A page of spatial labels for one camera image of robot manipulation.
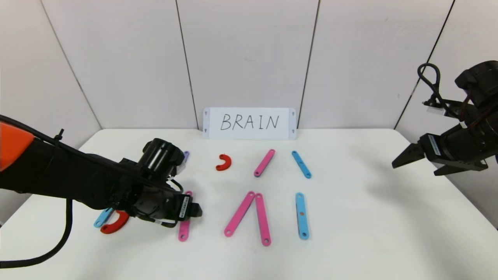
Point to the pink bar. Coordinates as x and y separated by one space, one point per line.
264 163
262 218
239 213
183 231

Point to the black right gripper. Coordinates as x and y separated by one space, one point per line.
433 147

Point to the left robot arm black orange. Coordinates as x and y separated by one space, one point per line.
58 175

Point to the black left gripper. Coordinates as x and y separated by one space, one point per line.
184 206

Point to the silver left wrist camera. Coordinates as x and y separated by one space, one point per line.
181 169

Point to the long blue flat bar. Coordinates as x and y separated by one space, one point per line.
102 218

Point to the short blue flat bar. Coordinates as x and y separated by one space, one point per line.
301 165

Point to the white BRAIN sign card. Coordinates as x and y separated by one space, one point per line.
249 134

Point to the short purple flat bar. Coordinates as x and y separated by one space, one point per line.
187 155

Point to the large red arc piece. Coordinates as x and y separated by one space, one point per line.
118 224

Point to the small red arc piece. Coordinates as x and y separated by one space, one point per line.
228 162

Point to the blue bar with three holes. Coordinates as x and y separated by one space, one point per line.
302 223

